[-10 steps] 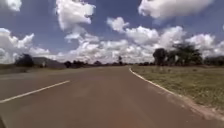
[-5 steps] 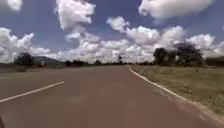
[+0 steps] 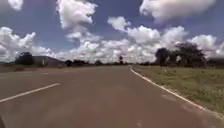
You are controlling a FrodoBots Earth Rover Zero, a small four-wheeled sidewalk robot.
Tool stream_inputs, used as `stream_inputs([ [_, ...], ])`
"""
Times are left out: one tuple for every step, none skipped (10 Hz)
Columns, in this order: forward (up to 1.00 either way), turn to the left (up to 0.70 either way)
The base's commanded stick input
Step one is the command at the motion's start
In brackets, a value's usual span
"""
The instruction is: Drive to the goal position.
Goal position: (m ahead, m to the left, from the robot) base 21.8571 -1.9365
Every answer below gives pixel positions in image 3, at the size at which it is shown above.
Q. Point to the distant row of trees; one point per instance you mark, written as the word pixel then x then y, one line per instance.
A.
pixel 80 62

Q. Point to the reddish-brown asphalt road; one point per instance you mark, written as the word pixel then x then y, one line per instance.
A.
pixel 100 100

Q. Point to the white road edge line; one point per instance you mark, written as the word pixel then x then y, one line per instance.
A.
pixel 160 87

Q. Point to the group of dark trees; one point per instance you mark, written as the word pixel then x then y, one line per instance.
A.
pixel 186 55

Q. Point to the dry grass verge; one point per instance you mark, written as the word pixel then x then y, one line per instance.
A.
pixel 193 83

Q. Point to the dark tree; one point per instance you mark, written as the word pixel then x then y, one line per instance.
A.
pixel 24 59

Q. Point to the grass strip beside road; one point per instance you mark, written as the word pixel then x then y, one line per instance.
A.
pixel 20 68

